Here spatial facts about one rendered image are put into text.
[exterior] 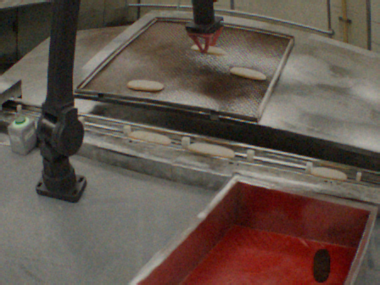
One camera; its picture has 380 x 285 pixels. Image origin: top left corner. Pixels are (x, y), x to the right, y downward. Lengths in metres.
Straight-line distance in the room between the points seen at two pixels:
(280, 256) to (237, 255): 0.08
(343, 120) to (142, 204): 0.52
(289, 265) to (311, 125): 0.43
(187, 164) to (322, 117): 0.36
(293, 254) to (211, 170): 0.29
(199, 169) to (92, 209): 0.23
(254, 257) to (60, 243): 0.36
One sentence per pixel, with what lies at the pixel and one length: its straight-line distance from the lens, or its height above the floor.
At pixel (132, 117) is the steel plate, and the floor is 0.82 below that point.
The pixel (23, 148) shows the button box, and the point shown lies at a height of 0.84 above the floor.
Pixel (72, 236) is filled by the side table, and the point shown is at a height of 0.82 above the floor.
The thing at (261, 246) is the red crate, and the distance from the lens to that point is 0.88.
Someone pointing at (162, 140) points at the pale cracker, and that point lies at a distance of 1.13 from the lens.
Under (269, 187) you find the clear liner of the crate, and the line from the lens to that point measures 0.86.
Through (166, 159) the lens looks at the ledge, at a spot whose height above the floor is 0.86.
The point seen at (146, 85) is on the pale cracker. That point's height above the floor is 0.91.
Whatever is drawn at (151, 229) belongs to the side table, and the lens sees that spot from 0.93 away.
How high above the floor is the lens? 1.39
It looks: 29 degrees down
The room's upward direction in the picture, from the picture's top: straight up
